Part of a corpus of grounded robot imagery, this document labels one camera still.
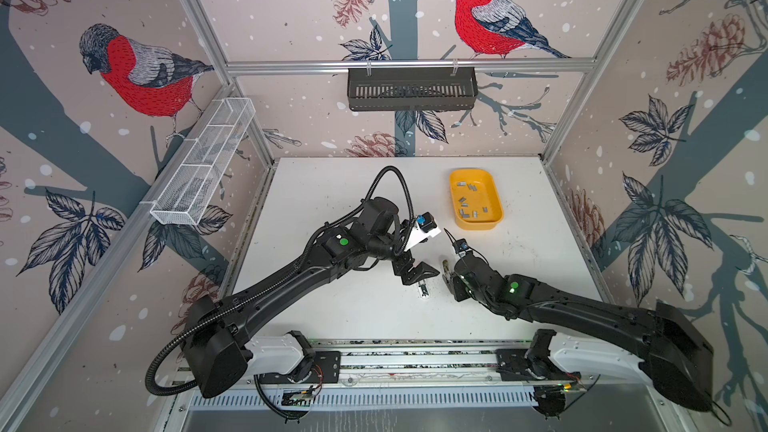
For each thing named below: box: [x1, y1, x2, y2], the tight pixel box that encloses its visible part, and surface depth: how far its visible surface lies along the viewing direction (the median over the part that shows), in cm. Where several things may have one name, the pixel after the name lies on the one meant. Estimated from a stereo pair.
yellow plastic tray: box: [450, 169, 504, 231], surface depth 109 cm
